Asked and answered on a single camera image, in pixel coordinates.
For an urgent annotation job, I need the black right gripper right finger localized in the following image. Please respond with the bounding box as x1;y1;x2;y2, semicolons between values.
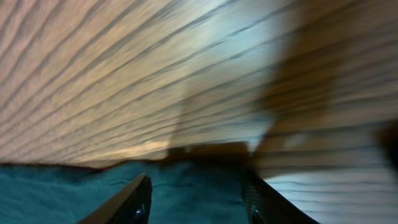
243;172;318;224

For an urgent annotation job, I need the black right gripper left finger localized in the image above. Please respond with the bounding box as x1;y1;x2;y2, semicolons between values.
77;173;152;224

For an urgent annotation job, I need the black t-shirt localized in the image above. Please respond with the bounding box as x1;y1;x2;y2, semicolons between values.
1;162;248;224

